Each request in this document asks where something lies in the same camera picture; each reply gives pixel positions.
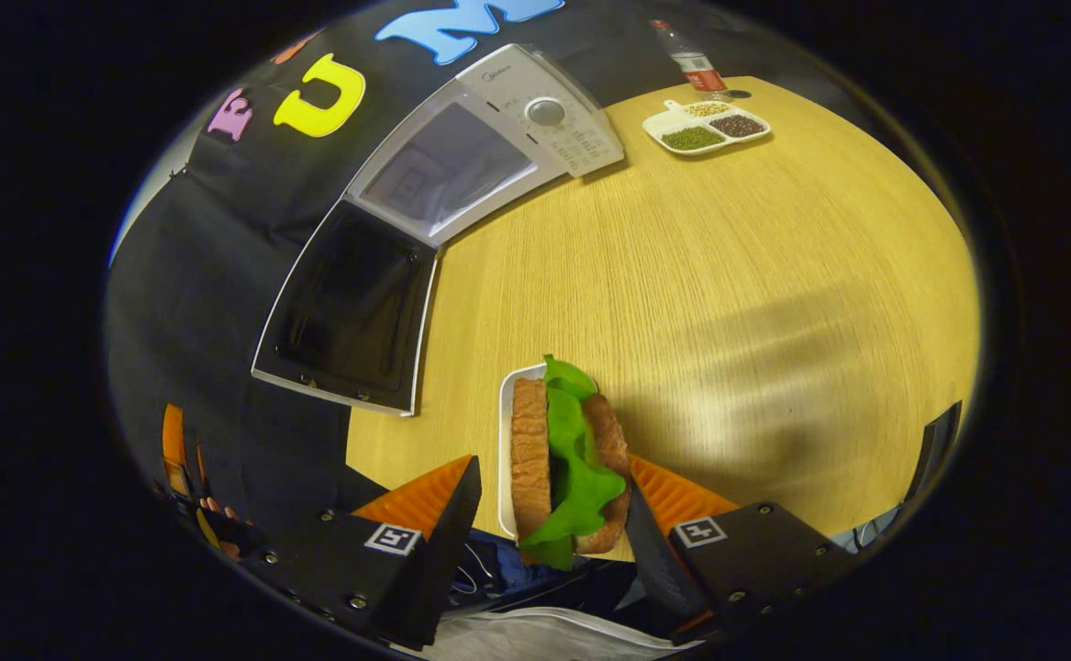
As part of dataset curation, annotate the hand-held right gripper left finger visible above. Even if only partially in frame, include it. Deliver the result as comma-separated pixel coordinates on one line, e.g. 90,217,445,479
241,454,483,651

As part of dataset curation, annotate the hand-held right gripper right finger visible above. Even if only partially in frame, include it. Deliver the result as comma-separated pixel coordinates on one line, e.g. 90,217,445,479
625,454,862,644

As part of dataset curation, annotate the white rectangular plate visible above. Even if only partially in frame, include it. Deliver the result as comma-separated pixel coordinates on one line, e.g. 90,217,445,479
497,364,550,539

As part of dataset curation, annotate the sandwich with green lettuce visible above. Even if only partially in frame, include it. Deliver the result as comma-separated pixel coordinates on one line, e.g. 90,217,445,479
510,354,633,572

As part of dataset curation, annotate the white microwave oven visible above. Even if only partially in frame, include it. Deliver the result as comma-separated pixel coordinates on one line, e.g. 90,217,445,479
251,43,626,416

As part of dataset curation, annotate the person's blue garment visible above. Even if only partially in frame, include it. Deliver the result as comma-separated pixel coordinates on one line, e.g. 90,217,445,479
457,528,637,609

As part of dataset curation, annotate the person's white garment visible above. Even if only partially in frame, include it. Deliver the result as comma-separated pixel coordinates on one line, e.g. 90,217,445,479
432,606,687,660

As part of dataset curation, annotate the dark panel with white edge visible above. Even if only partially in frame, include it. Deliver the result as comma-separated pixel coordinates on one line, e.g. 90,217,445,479
907,401,963,504

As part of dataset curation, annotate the white divided dish of beans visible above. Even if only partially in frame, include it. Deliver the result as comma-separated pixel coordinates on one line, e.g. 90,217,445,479
641,99,772,157

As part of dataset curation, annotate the clear bottle with red label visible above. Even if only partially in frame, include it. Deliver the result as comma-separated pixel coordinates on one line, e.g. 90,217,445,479
651,18,729,93

